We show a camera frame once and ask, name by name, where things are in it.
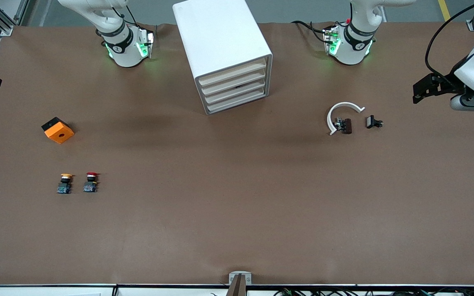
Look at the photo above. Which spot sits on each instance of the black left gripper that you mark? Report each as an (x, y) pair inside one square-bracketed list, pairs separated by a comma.
[(444, 83)]

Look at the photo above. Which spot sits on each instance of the white plastic drawer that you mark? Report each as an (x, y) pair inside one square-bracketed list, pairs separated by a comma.
[(237, 100), (235, 81), (233, 72), (220, 95)]

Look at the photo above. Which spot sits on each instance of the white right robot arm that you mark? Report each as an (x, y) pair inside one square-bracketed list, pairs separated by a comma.
[(126, 53)]

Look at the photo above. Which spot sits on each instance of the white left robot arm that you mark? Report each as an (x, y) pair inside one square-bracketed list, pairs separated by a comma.
[(356, 53)]

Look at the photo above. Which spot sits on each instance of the orange black button box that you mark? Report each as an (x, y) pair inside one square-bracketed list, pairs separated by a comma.
[(59, 132)]

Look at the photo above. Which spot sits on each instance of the yellow push button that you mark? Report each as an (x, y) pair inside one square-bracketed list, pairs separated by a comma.
[(64, 187)]

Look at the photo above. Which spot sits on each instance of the red push button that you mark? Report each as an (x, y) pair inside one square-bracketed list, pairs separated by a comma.
[(90, 187)]

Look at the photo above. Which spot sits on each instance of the white drawer cabinet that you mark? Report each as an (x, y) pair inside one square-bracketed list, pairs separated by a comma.
[(220, 41)]

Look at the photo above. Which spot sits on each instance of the white curved pipe clamp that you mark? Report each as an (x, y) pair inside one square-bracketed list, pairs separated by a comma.
[(345, 104)]

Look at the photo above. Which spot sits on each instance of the white base interface box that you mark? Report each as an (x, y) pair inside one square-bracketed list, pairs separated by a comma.
[(331, 39), (145, 41)]

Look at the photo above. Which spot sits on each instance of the small black switch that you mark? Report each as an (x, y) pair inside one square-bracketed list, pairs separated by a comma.
[(370, 121)]

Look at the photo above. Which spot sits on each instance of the metal table edge rail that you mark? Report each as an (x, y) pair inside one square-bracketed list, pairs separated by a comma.
[(159, 292)]

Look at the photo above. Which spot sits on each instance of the metal camera post bracket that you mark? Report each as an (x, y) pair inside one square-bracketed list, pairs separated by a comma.
[(240, 283)]

